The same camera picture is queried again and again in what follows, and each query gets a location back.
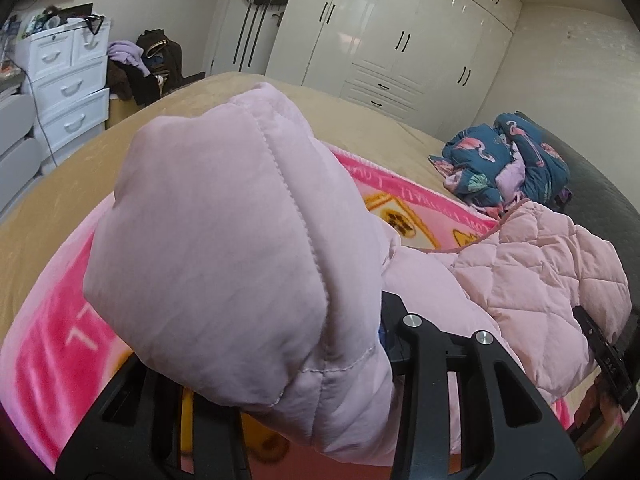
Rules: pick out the white door with bags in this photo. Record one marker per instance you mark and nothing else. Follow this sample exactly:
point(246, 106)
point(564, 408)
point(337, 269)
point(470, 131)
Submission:
point(241, 37)

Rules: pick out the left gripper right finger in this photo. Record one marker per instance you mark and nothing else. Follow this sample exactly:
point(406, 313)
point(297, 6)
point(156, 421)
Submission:
point(468, 411)

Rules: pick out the blue flamingo print quilt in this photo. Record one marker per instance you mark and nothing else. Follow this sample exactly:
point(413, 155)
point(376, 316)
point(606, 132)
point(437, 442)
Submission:
point(494, 167)

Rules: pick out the black bag on floor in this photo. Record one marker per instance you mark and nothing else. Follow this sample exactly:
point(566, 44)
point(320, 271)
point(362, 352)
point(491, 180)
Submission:
point(163, 57)

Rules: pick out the lavender clothes pile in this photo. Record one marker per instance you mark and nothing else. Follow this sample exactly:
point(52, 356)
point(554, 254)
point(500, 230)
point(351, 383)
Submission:
point(127, 53)

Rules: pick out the grey quilted headboard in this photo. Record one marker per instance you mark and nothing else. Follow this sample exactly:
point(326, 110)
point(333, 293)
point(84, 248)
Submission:
point(600, 207)

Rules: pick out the white glossy wardrobe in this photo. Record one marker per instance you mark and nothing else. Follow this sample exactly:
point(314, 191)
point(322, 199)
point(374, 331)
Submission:
point(427, 63)

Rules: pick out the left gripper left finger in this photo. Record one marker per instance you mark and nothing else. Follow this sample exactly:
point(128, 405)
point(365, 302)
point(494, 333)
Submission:
point(132, 431)

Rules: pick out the pink quilted jacket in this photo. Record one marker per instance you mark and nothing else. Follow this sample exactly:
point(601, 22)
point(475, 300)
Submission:
point(280, 269)

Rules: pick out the pink cartoon bear blanket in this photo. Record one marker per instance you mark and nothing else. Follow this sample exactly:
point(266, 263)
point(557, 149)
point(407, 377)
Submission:
point(150, 334)

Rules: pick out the white drawer cabinet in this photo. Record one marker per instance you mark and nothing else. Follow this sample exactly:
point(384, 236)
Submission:
point(66, 76)

